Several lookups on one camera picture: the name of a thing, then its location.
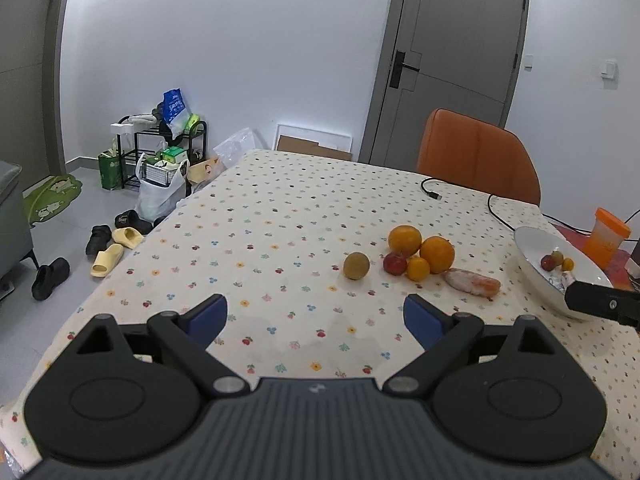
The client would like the peeled pomelo segment back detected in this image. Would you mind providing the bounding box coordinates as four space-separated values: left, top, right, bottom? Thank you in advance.
442 268 501 298

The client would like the small kumquat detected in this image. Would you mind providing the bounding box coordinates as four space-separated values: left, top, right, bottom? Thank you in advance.
406 257 431 283
562 258 575 271

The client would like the large orange front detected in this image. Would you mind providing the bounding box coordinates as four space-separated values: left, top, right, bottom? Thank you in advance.
420 236 456 274

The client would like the large orange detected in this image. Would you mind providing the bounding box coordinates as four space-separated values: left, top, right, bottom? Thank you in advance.
388 226 423 258
420 236 456 274

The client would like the red small apple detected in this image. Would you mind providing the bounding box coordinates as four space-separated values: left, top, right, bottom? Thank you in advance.
383 252 408 276
540 255 556 272

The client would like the large orange back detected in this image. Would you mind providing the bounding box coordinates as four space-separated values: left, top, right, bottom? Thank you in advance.
388 226 423 258

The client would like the red orange cartoon mat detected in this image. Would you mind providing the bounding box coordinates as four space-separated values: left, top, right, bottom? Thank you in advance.
552 222 634 290

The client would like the orange lidded plastic cup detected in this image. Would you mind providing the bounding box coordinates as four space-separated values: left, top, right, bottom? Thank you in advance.
584 207 631 263

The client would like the white plate blue rim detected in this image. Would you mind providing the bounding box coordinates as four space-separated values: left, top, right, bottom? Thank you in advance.
513 226 613 321

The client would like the yellow slipper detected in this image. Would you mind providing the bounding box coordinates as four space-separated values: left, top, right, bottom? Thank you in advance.
90 243 125 278
112 226 144 249

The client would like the black slipper far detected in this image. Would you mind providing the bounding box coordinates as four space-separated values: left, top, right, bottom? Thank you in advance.
114 209 154 235

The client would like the black slipper middle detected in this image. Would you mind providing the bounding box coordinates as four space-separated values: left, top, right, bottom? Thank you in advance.
85 224 112 257

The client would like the black slipper near sofa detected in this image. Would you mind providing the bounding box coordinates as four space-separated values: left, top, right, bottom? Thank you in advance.
32 257 70 301

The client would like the floral white tablecloth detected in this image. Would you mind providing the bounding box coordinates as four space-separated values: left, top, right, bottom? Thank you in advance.
1 151 639 479

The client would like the white plastic bag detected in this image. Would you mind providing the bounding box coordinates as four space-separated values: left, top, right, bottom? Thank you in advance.
136 155 190 221

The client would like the orange leather chair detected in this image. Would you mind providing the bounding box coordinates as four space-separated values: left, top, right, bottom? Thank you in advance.
416 108 541 206

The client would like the clear plastic bag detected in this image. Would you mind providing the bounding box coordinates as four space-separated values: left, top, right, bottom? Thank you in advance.
214 128 267 169

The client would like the green box on floor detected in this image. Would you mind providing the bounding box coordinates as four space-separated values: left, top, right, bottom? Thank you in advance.
98 148 122 191

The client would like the green floor mat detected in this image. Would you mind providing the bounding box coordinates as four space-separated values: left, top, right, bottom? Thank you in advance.
24 174 82 226

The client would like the grey sofa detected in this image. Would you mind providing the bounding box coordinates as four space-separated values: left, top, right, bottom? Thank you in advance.
0 160 39 281

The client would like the black metal shelf rack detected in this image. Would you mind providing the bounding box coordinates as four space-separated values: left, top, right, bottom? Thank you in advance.
111 115 207 188

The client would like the blue plastic bag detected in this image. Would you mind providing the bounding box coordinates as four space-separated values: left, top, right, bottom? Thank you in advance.
162 88 191 138

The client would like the grey door with lock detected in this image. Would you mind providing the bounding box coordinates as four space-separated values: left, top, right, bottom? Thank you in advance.
358 0 528 171

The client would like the black usb cable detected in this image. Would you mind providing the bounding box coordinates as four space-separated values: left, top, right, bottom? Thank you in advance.
420 174 640 241

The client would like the white wall switch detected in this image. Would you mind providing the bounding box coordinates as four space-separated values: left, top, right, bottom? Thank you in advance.
600 60 617 80

